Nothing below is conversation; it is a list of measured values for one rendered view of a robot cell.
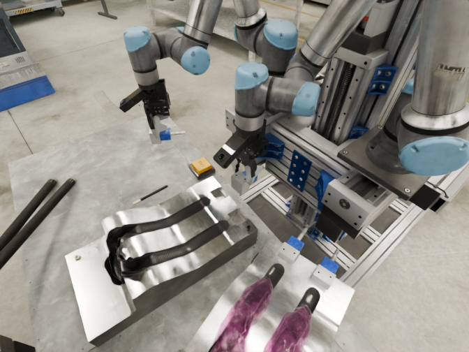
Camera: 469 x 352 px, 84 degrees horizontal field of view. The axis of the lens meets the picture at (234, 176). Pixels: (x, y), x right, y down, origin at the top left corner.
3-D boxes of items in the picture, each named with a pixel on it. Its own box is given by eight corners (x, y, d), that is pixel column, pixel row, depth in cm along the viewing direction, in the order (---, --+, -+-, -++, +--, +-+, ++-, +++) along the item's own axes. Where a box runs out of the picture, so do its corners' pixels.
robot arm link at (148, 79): (130, 74, 79) (135, 62, 85) (135, 88, 82) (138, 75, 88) (155, 72, 80) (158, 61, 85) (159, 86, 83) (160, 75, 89)
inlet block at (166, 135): (185, 134, 106) (183, 123, 102) (185, 142, 103) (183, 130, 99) (153, 136, 105) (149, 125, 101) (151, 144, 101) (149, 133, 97)
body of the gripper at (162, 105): (169, 117, 92) (162, 86, 83) (145, 119, 91) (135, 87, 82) (171, 105, 97) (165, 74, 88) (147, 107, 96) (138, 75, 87)
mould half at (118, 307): (213, 191, 99) (211, 167, 89) (256, 243, 84) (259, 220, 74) (74, 264, 80) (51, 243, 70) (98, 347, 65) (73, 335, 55)
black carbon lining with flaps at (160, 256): (206, 198, 88) (204, 179, 81) (233, 232, 79) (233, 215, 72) (102, 253, 75) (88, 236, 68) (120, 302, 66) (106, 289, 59)
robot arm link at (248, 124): (249, 122, 63) (227, 108, 67) (248, 137, 66) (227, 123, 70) (270, 110, 66) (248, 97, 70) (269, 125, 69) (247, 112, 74)
